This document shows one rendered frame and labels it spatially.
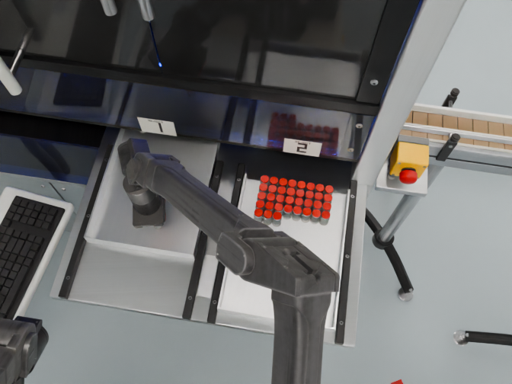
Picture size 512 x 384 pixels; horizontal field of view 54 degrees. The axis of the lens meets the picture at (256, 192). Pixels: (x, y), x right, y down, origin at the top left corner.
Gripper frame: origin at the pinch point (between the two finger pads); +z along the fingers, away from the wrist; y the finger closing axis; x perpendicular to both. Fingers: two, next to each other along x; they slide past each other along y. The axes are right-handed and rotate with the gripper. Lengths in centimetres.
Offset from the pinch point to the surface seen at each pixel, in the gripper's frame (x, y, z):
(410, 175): -59, 2, -8
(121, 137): 9.2, 25.2, 3.2
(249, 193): -22.6, 6.7, 4.5
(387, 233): -75, 16, 71
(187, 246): -6.8, -5.9, 4.3
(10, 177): 53, 34, 34
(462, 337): -101, -22, 90
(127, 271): 7.4, -10.7, 4.4
